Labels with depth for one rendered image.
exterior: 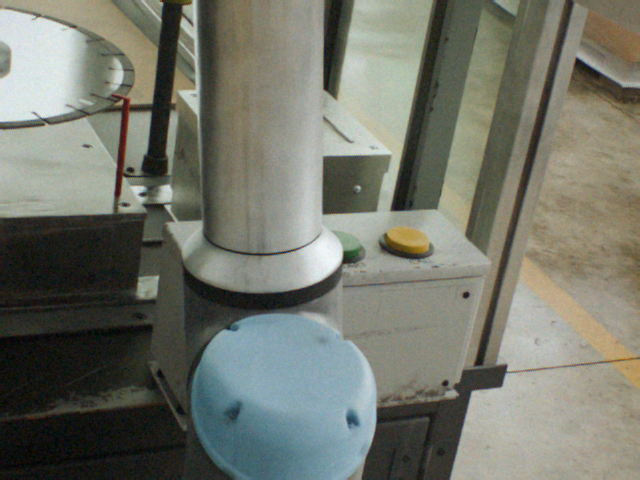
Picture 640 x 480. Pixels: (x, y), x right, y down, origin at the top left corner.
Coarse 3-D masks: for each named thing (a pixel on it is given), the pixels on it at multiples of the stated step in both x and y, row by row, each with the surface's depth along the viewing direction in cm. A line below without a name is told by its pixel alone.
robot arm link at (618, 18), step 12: (576, 0) 73; (588, 0) 72; (600, 0) 72; (612, 0) 71; (624, 0) 71; (636, 0) 71; (600, 12) 73; (612, 12) 72; (624, 12) 72; (636, 12) 72; (624, 24) 74; (636, 24) 73
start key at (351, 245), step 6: (336, 234) 116; (342, 234) 117; (348, 234) 117; (342, 240) 116; (348, 240) 116; (354, 240) 116; (342, 246) 114; (348, 246) 115; (354, 246) 115; (348, 252) 114; (354, 252) 114
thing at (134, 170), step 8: (144, 152) 159; (144, 160) 158; (152, 160) 158; (160, 160) 158; (128, 168) 158; (136, 168) 159; (144, 168) 159; (152, 168) 158; (160, 168) 158; (168, 168) 160; (128, 176) 157; (136, 176) 157; (144, 176) 158; (152, 176) 158
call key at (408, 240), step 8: (392, 232) 119; (400, 232) 119; (408, 232) 119; (416, 232) 119; (384, 240) 119; (392, 240) 117; (400, 240) 117; (408, 240) 118; (416, 240) 118; (424, 240) 118; (400, 248) 117; (408, 248) 117; (416, 248) 117; (424, 248) 117
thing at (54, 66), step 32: (0, 32) 137; (32, 32) 138; (64, 32) 140; (32, 64) 130; (64, 64) 131; (96, 64) 133; (0, 96) 121; (32, 96) 123; (64, 96) 124; (96, 96) 125
